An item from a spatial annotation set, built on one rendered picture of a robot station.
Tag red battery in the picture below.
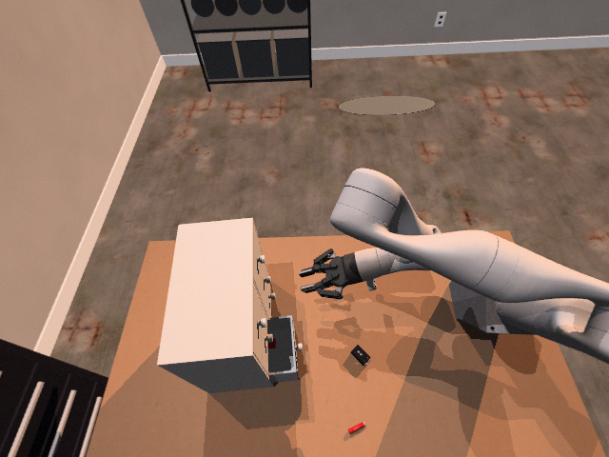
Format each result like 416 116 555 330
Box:
348 422 365 434

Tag black 9v battery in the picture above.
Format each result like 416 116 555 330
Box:
350 345 370 366

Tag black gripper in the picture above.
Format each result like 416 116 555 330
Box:
299 248 363 299

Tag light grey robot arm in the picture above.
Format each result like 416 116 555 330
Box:
330 169 609 364

